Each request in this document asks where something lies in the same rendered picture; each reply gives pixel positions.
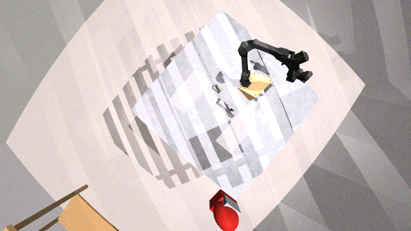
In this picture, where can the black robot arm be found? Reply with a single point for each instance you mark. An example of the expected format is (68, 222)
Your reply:
(280, 54)

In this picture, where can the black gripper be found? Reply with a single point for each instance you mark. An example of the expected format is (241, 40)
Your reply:
(303, 76)

